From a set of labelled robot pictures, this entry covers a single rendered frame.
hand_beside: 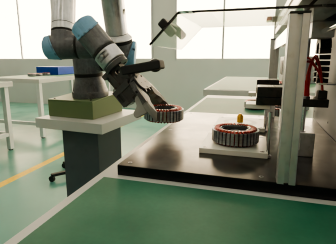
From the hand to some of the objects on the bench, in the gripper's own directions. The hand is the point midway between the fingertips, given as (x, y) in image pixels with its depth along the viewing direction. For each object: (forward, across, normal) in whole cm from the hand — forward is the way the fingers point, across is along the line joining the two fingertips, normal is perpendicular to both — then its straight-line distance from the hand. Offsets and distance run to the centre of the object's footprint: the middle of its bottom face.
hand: (165, 113), depth 82 cm
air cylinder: (+27, +7, +22) cm, 35 cm away
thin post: (+22, +13, +16) cm, 30 cm away
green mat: (+37, -69, +26) cm, 83 cm away
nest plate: (+18, -18, +11) cm, 27 cm away
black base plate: (+20, -5, +10) cm, 24 cm away
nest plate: (+17, +7, +11) cm, 22 cm away
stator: (+16, +7, +12) cm, 21 cm away
